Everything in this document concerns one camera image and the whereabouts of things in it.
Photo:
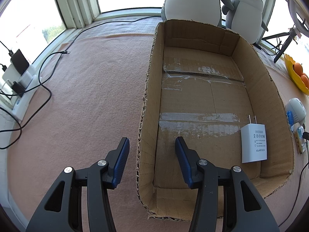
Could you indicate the yellow fruit bowl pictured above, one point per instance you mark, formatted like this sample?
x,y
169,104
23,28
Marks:
x,y
293,75

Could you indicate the white power strip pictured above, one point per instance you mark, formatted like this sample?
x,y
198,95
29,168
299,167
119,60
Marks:
x,y
29,80

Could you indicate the wooden clothespin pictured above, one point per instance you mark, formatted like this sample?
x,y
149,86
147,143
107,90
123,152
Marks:
x,y
300,143

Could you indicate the black tripod stand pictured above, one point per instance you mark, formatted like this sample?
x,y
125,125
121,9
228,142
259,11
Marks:
x,y
281,47

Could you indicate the large grey penguin plush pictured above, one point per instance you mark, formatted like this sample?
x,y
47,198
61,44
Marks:
x,y
203,11

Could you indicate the white ring light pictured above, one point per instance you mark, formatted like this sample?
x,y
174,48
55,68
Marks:
x,y
299,17

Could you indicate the patterned white lighter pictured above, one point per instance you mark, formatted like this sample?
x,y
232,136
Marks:
x,y
301,130

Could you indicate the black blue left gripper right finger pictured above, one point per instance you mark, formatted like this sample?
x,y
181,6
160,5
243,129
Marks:
x,y
244,207

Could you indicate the orange fruit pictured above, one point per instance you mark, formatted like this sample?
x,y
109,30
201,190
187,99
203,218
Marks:
x,y
298,68
305,80

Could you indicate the orange fruit front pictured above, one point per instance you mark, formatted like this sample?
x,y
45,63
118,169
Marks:
x,y
305,80

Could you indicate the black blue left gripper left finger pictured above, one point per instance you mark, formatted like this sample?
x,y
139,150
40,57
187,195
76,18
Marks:
x,y
61,207

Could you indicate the cardboard box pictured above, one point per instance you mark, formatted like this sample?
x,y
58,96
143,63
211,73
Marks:
x,y
202,83

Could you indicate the black plug adapter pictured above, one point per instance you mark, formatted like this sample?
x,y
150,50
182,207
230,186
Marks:
x,y
17,89

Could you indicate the white usb wall charger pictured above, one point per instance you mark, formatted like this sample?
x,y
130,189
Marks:
x,y
253,142

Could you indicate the white round plug device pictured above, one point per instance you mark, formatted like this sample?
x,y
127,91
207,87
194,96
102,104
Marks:
x,y
297,109

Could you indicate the orange fruit back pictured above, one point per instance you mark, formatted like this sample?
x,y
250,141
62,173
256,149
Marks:
x,y
298,68

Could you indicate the small grey penguin plush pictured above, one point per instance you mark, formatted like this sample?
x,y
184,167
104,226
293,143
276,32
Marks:
x,y
245,19

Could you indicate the checkered beige cloth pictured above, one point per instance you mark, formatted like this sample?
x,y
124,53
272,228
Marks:
x,y
116,26

